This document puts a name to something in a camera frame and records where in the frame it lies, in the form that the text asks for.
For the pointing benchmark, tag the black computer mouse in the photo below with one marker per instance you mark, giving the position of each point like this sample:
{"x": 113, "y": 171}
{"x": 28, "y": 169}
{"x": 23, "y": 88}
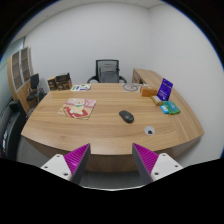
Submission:
{"x": 126, "y": 116}

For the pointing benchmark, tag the purple standing card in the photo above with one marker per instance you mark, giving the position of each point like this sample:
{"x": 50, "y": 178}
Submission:
{"x": 165, "y": 90}

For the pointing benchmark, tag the blue small box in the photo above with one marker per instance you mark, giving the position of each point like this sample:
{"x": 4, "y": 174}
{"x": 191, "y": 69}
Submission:
{"x": 164, "y": 109}

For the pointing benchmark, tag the black mesh office chair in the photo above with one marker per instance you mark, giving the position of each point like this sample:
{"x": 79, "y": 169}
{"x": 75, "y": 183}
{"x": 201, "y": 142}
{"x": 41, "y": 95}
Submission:
{"x": 107, "y": 71}

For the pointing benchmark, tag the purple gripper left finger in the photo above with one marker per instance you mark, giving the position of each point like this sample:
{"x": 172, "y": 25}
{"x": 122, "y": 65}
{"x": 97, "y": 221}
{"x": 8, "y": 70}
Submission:
{"x": 71, "y": 166}

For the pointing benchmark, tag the white green paper sheet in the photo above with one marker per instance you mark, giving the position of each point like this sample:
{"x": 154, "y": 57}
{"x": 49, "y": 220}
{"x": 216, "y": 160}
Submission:
{"x": 81, "y": 87}

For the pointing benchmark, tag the black side chair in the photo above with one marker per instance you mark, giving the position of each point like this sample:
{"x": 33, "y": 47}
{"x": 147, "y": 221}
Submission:
{"x": 35, "y": 91}

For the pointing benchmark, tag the black chair at left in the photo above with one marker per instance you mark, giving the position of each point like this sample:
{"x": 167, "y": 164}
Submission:
{"x": 11, "y": 125}

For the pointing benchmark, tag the small tan box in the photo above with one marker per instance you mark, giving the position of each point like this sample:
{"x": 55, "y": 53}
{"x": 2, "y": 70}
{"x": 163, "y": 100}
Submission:
{"x": 52, "y": 83}

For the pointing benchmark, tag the round grey coaster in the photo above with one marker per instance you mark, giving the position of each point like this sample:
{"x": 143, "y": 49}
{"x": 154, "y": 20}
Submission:
{"x": 130, "y": 87}

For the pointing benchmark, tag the dark brown box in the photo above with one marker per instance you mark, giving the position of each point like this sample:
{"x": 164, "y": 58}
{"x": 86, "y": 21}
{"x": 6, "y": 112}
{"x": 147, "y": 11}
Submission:
{"x": 63, "y": 81}

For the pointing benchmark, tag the orange brown box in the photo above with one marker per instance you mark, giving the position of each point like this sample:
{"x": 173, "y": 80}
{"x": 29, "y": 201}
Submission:
{"x": 146, "y": 91}

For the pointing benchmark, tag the wooden shelf cabinet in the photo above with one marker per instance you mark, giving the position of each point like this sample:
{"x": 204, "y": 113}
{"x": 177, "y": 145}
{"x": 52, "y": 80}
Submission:
{"x": 19, "y": 71}

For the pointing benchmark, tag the green box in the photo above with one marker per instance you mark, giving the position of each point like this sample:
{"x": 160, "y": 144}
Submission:
{"x": 173, "y": 109}

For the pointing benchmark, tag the wooden side desk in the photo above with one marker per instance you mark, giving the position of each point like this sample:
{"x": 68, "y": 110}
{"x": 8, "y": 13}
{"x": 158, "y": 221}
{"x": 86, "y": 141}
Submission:
{"x": 149, "y": 77}

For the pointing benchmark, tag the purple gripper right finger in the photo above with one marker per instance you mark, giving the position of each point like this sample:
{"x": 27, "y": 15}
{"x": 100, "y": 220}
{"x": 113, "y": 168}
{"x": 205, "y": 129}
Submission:
{"x": 153, "y": 166}

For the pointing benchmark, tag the yellow small box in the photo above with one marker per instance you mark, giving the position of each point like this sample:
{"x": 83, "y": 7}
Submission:
{"x": 156, "y": 100}

